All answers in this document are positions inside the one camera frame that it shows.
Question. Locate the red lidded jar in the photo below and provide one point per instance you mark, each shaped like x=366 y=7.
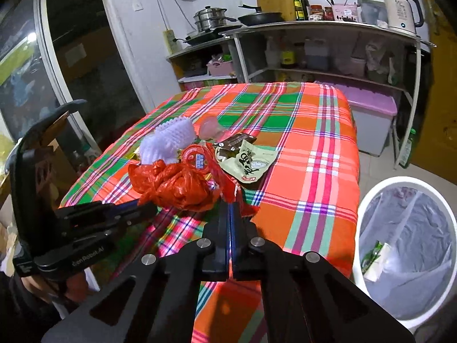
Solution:
x=316 y=13

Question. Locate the green label sauce bottle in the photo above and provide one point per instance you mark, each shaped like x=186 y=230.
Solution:
x=299 y=12

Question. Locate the clear plastic container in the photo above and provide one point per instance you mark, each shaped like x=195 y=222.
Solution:
x=373 y=12

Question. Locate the dark brown snack wrapper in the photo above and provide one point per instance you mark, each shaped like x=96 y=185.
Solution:
x=229 y=147

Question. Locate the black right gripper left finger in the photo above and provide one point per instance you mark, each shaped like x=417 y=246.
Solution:
x=216 y=263

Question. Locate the green glass bottle on floor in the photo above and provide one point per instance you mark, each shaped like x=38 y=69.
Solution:
x=409 y=146

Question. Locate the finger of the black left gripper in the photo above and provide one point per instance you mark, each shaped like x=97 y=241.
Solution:
x=88 y=246
x=97 y=211

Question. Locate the stainless steel steamer pot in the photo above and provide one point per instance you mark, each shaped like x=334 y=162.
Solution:
x=211 y=18

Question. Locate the yellow wooden door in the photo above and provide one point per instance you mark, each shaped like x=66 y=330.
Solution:
x=436 y=149

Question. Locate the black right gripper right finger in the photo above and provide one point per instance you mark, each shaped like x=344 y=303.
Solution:
x=246 y=264

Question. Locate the black frying pan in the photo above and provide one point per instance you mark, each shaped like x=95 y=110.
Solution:
x=259 y=17

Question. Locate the white electric kettle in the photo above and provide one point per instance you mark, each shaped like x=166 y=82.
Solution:
x=404 y=16

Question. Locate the green white snack pouch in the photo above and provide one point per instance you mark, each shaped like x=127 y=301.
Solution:
x=248 y=163

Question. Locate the red round snack lid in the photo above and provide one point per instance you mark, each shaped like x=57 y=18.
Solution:
x=198 y=157

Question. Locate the white power strip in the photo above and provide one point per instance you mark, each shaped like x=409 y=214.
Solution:
x=171 y=41

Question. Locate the green white trash in bin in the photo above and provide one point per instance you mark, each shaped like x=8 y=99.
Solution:
x=374 y=262

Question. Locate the plaid orange green tablecloth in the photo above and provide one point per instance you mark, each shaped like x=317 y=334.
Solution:
x=308 y=199

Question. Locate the black induction cooktop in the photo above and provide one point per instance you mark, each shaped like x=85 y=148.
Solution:
x=210 y=34

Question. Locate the white metal kitchen shelf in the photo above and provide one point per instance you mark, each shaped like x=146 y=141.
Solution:
x=354 y=54

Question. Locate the white foam fruit net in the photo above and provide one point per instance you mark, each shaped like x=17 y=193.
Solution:
x=156 y=147

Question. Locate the clear pink plastic cup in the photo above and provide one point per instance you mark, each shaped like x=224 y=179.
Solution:
x=211 y=130

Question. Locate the grey trash bin liner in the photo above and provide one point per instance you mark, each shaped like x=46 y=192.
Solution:
x=417 y=242

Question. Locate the red plastic bag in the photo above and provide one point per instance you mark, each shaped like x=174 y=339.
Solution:
x=174 y=185

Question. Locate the red snack wrapper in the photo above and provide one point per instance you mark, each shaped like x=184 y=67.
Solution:
x=230 y=189

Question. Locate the pink plastic basket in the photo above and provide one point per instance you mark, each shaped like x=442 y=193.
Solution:
x=218 y=68

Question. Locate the pink utensil holder box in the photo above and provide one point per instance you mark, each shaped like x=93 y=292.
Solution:
x=345 y=13

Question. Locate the person's left hand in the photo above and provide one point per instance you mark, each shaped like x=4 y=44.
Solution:
x=76 y=287

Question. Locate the purple lidded storage box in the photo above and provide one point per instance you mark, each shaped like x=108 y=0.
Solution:
x=373 y=112

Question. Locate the dark sauce bottle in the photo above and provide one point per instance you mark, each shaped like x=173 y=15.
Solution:
x=305 y=4

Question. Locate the white round trash bin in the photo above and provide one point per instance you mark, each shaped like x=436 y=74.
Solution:
x=360 y=221

